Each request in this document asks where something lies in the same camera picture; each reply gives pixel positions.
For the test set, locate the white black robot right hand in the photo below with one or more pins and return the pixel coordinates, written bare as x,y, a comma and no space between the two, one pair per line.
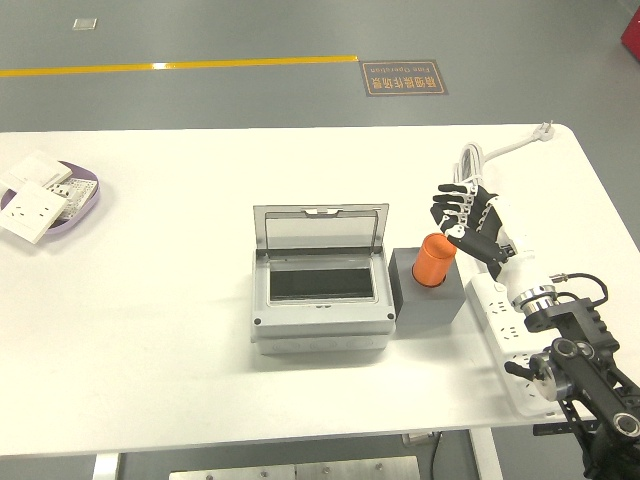
520,270

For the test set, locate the orange cylinder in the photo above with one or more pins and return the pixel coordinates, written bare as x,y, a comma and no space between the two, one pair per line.
432,260

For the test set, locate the grey junction box with lid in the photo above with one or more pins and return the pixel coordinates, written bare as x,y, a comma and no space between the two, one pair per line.
320,320

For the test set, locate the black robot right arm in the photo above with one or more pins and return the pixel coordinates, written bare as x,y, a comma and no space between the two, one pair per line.
585,360

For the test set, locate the grey cube with round hole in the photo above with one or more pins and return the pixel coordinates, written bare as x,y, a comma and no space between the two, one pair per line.
430,307

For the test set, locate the white power strip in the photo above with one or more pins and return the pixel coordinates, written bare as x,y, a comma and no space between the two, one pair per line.
492,320

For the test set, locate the black table control panel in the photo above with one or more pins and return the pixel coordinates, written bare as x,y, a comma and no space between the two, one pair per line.
550,429

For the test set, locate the white table leg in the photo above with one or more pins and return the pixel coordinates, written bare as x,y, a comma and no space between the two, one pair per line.
105,467
486,457

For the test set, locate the red object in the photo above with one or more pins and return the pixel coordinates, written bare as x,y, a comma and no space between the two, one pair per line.
632,35

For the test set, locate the purple tray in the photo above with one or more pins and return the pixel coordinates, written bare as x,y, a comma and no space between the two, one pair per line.
86,212

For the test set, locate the printed socket panel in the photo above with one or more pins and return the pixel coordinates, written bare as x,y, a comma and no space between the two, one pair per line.
80,192

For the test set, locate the small metal floor plate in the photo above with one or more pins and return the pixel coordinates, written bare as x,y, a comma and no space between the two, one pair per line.
85,23

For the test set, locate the small grey bracket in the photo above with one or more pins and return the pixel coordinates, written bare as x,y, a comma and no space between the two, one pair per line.
417,439

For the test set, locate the metal base plate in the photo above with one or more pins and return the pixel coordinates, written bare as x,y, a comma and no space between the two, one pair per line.
300,471

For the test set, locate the white wall socket plate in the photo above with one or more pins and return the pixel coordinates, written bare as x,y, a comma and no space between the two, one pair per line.
30,212

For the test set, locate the white wall switch plate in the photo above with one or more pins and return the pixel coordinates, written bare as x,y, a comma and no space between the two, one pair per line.
35,170

